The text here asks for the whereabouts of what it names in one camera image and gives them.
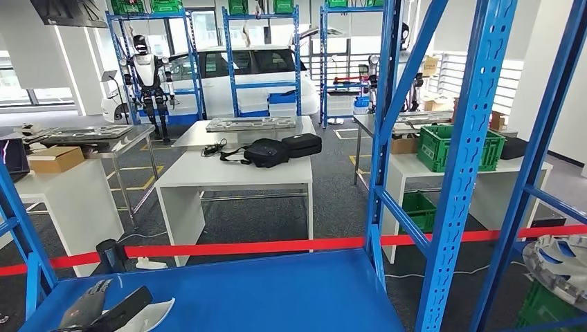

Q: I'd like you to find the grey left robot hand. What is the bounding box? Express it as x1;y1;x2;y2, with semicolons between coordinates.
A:
51;278;155;332

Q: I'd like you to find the white curved plastic part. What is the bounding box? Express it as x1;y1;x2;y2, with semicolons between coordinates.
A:
101;297;177;332

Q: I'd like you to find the white table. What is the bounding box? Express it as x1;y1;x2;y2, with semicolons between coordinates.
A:
0;158;125;279
380;152;554;266
154;150;316;268

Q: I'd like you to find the cardboard box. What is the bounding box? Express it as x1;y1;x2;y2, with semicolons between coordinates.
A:
390;136;419;156
421;93;455;113
487;111;508;132
421;55;440;78
26;146;87;174

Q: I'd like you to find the red barrier tape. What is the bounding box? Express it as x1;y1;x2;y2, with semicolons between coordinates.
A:
0;223;587;279

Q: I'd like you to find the flat grey metal panel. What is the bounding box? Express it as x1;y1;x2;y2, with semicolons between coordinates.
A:
205;116;297;133
40;125;135;143

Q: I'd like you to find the white and black humanoid robot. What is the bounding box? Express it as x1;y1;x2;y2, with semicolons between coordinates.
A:
365;21;426;114
119;34;177;144

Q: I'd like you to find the white car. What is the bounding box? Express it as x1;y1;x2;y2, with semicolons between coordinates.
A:
100;44;321;124

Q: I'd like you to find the black zipped case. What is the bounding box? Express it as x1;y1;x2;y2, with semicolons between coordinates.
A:
280;133;323;160
497;132;529;160

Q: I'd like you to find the blue plastic bin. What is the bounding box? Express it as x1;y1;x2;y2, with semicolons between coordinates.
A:
352;95;372;116
267;91;298;106

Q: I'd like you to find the black hanging monitor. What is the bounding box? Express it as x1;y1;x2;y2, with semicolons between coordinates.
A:
29;0;109;30

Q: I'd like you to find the round silver metal casting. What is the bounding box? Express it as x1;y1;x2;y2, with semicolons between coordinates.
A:
521;234;587;313

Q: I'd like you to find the black stanchion post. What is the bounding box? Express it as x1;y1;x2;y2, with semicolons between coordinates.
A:
95;239;128;275

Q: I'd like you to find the black cable bundle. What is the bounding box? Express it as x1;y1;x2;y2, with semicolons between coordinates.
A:
200;139;228;158

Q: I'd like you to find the white floor cable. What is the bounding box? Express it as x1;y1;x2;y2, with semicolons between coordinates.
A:
383;260;529;279

